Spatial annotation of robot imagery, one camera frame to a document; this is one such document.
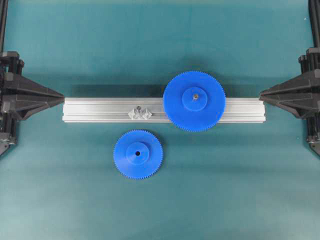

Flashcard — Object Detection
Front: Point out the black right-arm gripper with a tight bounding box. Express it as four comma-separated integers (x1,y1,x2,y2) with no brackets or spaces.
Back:
259,47,320,143

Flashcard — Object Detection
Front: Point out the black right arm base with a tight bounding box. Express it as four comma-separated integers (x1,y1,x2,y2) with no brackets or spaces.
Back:
308,141,320,160

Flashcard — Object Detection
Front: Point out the aluminium extrusion rail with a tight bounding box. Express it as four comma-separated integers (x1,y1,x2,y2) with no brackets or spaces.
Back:
62,97,266,123

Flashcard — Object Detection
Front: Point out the grey shaft mounting bracket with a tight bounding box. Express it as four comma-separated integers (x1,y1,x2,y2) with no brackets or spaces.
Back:
128,106,153,120

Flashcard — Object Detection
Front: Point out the black right frame post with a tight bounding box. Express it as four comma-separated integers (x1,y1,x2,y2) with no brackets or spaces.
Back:
308,0,320,48

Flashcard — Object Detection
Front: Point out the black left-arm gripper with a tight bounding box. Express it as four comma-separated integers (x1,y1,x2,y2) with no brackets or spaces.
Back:
0,51,65,147

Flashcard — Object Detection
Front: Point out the large blue gear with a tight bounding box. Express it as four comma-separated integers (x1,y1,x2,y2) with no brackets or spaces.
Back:
162,71,226,132

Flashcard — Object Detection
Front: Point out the black left frame post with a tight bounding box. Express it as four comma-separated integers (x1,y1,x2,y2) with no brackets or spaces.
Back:
0,0,9,52

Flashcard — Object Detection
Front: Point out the small blue gear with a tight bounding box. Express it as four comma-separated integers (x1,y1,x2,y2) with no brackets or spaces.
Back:
113,129,164,180

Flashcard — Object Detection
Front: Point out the black frame post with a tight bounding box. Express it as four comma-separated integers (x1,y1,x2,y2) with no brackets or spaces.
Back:
308,0,320,48
0,0,9,52

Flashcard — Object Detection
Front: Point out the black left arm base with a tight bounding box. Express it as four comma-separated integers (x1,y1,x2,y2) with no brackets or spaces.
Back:
0,139,12,156

